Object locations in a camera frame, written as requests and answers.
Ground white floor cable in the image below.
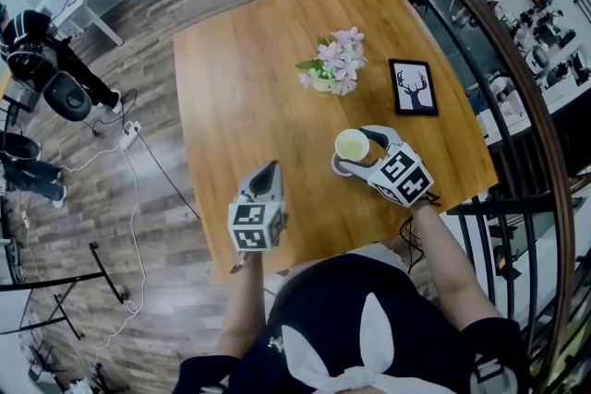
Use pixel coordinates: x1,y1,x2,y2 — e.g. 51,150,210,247
59,147,147,365

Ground person's dark top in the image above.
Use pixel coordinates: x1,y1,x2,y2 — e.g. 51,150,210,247
173,253,532,394

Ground grey strap buckle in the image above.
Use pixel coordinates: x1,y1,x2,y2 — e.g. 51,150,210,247
470,354,518,394

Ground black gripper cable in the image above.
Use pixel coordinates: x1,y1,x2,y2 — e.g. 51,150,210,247
399,193,442,273

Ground black framed deer picture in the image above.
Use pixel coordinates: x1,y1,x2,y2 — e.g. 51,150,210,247
388,57,440,117

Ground white bow cloth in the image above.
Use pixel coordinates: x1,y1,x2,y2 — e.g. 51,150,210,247
280,293,458,394

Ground black frame glass desk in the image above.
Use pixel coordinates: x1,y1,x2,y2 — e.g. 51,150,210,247
0,242,129,340

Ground red paper cup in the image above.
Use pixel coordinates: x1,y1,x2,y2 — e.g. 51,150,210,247
331,150,366,178

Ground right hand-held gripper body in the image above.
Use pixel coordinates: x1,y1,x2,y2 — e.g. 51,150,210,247
367,141,436,209

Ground person's right forearm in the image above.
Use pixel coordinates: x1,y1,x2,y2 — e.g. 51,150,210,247
408,202,502,331

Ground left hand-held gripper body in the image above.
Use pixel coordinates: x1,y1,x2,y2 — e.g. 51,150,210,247
227,194,290,253

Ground person's left forearm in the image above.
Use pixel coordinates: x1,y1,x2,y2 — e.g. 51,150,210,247
216,251,269,359

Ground black railing with wooden handrail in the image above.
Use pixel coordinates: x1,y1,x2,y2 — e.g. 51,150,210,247
304,0,591,379

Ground black round device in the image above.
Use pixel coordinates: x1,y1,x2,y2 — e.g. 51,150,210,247
43,71,92,122

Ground white power strip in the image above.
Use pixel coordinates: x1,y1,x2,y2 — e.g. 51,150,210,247
118,120,142,153

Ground black floor cable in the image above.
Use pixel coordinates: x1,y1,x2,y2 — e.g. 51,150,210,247
91,88,202,221

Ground dark gripper strap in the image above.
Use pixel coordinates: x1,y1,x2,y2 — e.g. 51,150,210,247
229,251,253,276

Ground pink flowers in white pot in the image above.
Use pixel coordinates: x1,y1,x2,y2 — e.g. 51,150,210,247
295,26,368,97

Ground yellow paper cup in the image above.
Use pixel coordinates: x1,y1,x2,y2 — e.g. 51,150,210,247
334,128,370,163

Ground yellow top black leg table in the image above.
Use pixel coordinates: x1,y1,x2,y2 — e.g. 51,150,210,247
0,64,38,114

